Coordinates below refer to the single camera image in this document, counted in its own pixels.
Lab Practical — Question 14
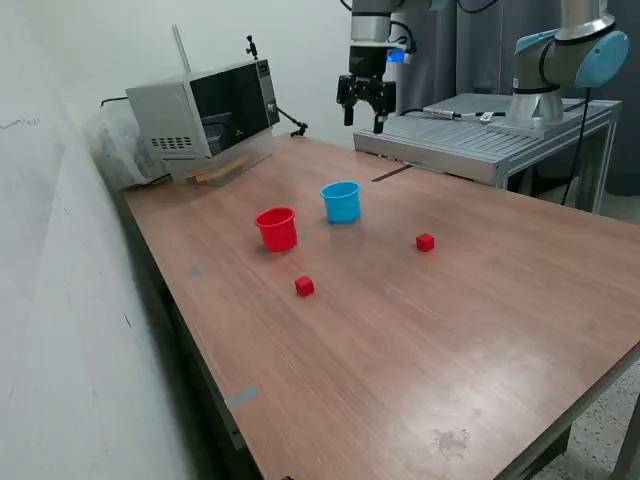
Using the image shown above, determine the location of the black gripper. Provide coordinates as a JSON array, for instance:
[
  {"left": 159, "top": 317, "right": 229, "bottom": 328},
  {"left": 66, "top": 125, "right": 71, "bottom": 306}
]
[{"left": 335, "top": 44, "right": 399, "bottom": 136}]

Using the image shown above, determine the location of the aluminium robot base table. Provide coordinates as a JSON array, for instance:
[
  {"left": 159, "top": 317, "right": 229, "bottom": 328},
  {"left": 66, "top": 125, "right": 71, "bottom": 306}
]
[{"left": 352, "top": 92, "right": 624, "bottom": 214}]

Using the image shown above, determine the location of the blue plastic cup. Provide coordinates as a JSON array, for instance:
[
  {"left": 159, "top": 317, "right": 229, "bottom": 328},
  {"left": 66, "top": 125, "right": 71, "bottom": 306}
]
[{"left": 318, "top": 180, "right": 362, "bottom": 225}]

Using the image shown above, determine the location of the clear plastic box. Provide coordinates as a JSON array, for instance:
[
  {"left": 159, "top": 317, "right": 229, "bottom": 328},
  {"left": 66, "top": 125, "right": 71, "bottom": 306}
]
[{"left": 162, "top": 127, "right": 277, "bottom": 187}]

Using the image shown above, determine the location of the red plastic cup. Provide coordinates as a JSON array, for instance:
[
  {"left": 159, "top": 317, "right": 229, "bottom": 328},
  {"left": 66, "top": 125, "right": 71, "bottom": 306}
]
[{"left": 253, "top": 206, "right": 300, "bottom": 254}]

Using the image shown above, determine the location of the wooden stick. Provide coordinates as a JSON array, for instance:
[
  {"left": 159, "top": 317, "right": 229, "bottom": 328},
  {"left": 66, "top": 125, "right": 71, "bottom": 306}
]
[
  {"left": 194, "top": 162, "right": 251, "bottom": 184},
  {"left": 184, "top": 156, "right": 250, "bottom": 180}
]

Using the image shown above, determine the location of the white rod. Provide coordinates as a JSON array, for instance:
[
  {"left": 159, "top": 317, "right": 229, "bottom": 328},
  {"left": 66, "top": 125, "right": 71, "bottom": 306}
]
[{"left": 171, "top": 23, "right": 193, "bottom": 75}]

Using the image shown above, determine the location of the silver microwave oven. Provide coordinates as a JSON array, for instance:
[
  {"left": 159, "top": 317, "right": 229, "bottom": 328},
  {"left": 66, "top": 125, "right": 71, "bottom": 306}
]
[{"left": 124, "top": 58, "right": 281, "bottom": 161}]

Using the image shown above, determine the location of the clear plastic bag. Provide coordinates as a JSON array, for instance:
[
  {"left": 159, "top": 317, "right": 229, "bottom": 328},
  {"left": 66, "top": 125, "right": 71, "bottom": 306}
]
[{"left": 82, "top": 102, "right": 174, "bottom": 190}]

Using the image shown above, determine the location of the long grey tape strip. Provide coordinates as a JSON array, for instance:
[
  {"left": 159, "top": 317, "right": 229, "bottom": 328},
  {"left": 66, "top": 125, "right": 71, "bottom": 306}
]
[{"left": 223, "top": 384, "right": 260, "bottom": 410}]

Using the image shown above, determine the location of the black cable with silver connector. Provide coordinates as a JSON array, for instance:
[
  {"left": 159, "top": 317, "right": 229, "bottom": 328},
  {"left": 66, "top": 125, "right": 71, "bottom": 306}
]
[{"left": 398, "top": 104, "right": 507, "bottom": 122}]

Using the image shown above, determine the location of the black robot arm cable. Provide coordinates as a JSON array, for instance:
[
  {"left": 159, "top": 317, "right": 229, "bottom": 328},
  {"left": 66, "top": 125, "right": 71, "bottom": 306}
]
[{"left": 339, "top": 0, "right": 501, "bottom": 55}]

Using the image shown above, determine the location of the black hanging cable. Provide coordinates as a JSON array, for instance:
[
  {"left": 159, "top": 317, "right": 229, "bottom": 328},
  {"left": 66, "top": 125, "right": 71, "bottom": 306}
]
[{"left": 560, "top": 84, "right": 596, "bottom": 206}]

